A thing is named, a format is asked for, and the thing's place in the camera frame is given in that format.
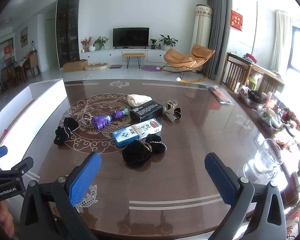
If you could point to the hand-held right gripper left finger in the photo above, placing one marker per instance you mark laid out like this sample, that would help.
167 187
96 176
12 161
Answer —
86 175

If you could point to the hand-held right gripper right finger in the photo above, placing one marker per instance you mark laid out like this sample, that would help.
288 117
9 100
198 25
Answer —
218 177

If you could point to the black velvet pearl-trimmed bow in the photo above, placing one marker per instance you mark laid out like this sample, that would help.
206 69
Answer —
65 130

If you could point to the purple toy wand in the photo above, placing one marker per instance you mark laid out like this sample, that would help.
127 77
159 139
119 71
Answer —
101 121

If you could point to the large black velvet scrunchie bow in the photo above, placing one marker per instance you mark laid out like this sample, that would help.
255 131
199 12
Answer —
137 152

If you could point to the silver rhinestone tiara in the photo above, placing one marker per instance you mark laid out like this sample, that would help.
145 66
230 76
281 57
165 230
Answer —
85 118

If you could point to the blue and white medicine box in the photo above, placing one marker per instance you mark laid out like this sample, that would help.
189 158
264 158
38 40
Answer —
135 132

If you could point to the brown patterned glass desktop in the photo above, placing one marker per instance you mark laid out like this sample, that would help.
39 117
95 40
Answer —
190 135

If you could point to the person's left hand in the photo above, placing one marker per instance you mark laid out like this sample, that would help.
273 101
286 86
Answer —
6 217

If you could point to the clear glass cup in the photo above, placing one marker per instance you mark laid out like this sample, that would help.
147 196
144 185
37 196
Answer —
267 157

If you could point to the wooden dining chair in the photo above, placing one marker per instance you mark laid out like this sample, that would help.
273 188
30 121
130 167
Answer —
9 75
32 63

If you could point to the clear wrapped dark package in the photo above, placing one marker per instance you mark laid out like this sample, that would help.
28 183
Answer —
220 95

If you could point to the pile of assorted clutter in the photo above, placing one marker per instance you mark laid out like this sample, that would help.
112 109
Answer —
272 115

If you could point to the silver rhinestone bow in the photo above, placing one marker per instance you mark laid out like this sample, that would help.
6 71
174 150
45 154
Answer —
170 110

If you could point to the black cardboard box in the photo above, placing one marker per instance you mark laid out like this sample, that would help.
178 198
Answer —
146 111

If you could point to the cream knit cloth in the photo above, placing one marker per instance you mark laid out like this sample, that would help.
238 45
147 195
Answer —
137 100

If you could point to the wooden slat-back chair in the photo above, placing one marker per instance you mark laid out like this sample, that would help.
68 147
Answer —
235 73

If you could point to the beige floor cushion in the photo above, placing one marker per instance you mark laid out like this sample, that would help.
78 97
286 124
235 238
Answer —
96 67

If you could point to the dark floor scale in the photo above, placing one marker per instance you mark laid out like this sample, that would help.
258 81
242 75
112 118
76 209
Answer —
115 66

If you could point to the wooden side table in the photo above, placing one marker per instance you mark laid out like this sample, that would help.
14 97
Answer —
262 70

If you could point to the white television cabinet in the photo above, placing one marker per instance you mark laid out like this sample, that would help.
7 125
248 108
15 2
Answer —
102 55

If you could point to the red folded cloth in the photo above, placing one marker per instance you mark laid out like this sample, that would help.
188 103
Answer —
251 57

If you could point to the purple round rug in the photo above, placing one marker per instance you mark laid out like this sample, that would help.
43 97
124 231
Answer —
151 68

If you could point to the orange rocking chair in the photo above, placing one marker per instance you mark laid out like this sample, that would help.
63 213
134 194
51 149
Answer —
182 57

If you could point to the white vase with red flowers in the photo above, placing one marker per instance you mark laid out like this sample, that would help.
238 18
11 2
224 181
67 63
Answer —
91 47

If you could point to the wooden stool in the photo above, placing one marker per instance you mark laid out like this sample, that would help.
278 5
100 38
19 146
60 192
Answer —
133 55

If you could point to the bushy green potted plant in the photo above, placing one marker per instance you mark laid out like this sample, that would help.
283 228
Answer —
101 42

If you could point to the tall dark display cabinet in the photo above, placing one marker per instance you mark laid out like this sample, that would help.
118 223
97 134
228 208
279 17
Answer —
67 30

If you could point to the flat screen television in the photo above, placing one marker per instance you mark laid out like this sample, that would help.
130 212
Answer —
131 37

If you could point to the large leafy potted plant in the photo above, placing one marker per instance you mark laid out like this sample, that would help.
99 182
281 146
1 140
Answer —
168 41

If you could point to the grey curtain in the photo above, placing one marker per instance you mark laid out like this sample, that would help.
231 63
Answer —
217 30

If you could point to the small potted plant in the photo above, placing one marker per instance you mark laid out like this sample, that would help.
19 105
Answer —
153 43

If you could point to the covered standing air conditioner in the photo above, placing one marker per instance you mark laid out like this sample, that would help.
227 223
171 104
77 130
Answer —
202 27

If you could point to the white sheer curtain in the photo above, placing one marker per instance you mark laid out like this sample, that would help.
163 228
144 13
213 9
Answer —
280 37

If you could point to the thin curved pole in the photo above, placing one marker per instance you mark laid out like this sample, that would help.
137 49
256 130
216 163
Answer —
255 27

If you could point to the framed wall picture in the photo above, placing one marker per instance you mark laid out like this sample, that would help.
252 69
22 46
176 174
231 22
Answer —
24 37

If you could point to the red wall hanging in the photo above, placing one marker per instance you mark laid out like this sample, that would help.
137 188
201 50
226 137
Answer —
236 20

